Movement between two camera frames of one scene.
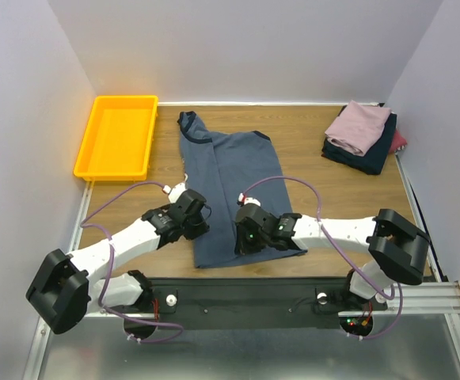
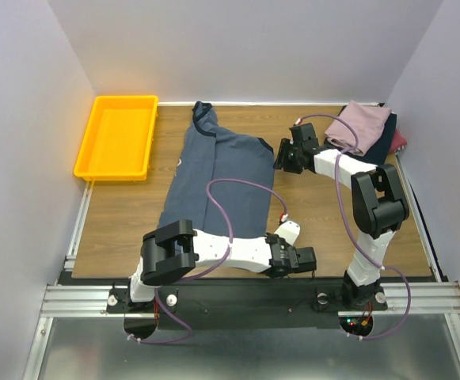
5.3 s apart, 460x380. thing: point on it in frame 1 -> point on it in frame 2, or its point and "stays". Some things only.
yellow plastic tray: [119, 142] stays
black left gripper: [201, 229] -> [287, 245]
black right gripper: [241, 245] -> [283, 156]
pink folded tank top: [359, 127] stays
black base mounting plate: [257, 303] stays
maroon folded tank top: [397, 142] stays
